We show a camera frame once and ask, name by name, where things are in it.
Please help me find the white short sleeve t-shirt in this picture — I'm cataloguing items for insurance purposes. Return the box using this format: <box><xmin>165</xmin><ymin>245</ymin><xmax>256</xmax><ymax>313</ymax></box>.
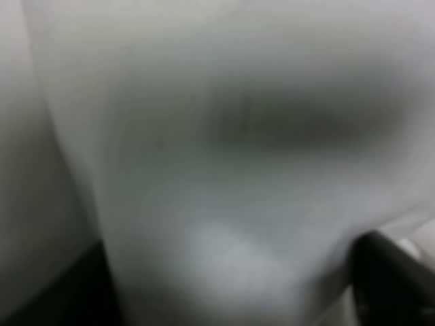
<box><xmin>1</xmin><ymin>1</ymin><xmax>434</xmax><ymax>325</ymax></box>

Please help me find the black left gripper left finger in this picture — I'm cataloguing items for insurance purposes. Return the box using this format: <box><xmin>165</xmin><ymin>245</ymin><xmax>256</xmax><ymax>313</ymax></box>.
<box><xmin>1</xmin><ymin>242</ymin><xmax>119</xmax><ymax>325</ymax></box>

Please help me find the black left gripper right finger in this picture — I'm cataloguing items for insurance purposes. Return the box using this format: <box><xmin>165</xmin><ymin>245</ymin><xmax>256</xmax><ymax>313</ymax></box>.
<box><xmin>350</xmin><ymin>232</ymin><xmax>434</xmax><ymax>326</ymax></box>

